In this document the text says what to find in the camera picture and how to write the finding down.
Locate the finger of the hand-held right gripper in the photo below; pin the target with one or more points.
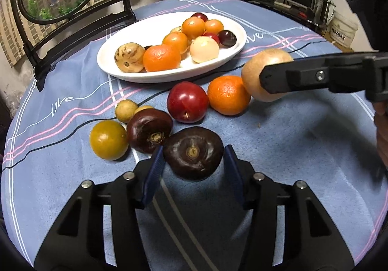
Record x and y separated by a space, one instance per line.
297 75

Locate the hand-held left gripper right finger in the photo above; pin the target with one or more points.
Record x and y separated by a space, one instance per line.
232 174

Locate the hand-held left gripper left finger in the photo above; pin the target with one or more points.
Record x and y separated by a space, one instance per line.
153 177

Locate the pale tan round fruit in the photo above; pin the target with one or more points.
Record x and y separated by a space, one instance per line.
254 74

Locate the dark purple round fruit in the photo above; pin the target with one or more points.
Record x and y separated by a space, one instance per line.
192 152
149 130

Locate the white oval plate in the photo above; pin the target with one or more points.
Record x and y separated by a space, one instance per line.
108 56

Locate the person's right hand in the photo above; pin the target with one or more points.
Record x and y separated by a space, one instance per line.
382 137

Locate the white plastic bucket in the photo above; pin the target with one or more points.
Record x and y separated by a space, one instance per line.
344 30

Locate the yellowish round fruit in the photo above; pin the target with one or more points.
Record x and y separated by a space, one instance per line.
108 139

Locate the small tan longan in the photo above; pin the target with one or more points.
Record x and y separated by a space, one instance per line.
126 110
142 108

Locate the mandarin orange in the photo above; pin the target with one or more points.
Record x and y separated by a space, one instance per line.
229 94
162 58

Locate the blue striped tablecloth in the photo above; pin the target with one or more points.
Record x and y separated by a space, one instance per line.
303 152

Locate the dark purple plum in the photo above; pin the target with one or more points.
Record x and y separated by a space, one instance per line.
227 37

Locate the red plum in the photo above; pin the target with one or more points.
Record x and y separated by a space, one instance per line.
187 102

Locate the pale cream round fruit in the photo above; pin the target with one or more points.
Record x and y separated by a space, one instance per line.
204 49

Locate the small orange round fruit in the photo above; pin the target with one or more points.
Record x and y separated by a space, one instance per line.
175 41
193 27
214 26

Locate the tan brown-striped round fruit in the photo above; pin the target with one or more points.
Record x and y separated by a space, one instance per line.
129 57

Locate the small pale tan fruit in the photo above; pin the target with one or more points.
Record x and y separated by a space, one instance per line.
175 29

